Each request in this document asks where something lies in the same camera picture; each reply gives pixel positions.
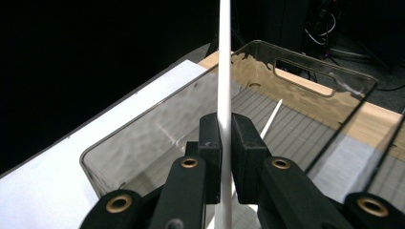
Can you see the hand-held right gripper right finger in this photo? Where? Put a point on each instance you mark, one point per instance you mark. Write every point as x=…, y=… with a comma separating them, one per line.
x=246, y=152

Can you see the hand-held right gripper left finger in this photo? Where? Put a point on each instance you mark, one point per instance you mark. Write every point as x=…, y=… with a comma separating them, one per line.
x=210, y=152

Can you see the white chopstick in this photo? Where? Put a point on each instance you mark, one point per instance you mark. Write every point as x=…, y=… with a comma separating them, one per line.
x=272, y=119
x=224, y=63

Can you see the smoky clear plastic bin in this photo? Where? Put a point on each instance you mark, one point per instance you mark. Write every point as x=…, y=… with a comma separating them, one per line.
x=393, y=171
x=159, y=136

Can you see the white table cover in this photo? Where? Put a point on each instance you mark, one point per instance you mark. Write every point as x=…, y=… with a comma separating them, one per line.
x=63, y=178

